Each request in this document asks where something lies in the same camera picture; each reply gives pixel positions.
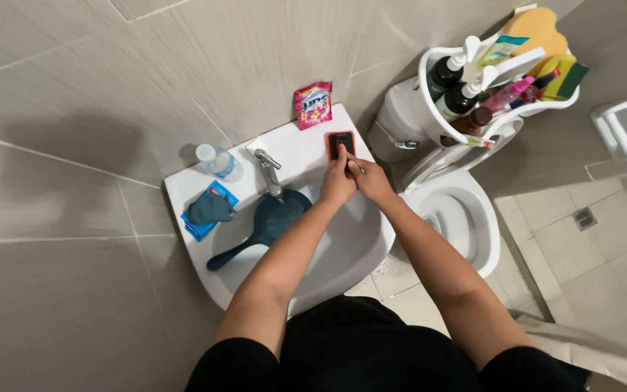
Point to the blue flat packet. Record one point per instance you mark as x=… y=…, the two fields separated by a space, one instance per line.
x=198 y=231

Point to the white toilet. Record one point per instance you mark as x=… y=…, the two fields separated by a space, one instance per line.
x=455 y=218

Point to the brown bottle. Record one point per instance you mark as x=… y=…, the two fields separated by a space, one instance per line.
x=474 y=120

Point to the dark teal frying pan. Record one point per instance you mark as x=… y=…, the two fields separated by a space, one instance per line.
x=278 y=215

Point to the beige cloth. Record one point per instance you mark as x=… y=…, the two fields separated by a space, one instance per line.
x=596 y=348

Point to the person's right fingers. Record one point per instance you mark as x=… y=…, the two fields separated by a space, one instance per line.
x=355 y=166

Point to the person's left fingers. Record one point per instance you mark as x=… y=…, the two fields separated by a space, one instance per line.
x=341 y=159

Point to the chrome faucet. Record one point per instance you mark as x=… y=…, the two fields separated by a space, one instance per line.
x=270 y=174

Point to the pink bottle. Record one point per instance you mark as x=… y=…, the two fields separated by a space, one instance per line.
x=504 y=97

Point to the yellow green scouring sponge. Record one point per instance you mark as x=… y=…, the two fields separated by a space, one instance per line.
x=564 y=79

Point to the green and white tube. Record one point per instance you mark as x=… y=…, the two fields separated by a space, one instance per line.
x=501 y=49

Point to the metal floor drain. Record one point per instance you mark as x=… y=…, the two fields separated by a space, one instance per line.
x=584 y=218

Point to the red and black bottle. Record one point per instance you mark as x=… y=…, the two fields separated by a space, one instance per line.
x=536 y=90

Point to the white wash basin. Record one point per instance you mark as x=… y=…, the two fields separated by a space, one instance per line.
x=357 y=239

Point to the pink detergent sachet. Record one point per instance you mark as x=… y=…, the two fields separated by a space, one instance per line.
x=313 y=106

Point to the dark spray bottle white nozzle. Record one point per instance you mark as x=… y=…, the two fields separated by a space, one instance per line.
x=458 y=101
x=444 y=73

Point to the person's black clothing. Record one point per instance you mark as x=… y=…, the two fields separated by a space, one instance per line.
x=368 y=354

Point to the person's left hand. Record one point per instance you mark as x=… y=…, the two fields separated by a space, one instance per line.
x=337 y=184

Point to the grey scrubbing cloth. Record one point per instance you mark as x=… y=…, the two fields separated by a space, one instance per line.
x=208 y=209

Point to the phone with orange case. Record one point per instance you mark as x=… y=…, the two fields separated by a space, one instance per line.
x=346 y=140

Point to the clear plastic water bottle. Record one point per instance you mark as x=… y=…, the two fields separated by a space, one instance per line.
x=216 y=161

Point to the large orange sponge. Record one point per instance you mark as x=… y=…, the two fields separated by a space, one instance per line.
x=536 y=30

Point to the person's right hand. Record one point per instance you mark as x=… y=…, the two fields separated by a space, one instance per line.
x=373 y=181

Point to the white plastic caddy basket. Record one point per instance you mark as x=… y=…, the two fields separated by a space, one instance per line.
x=428 y=117

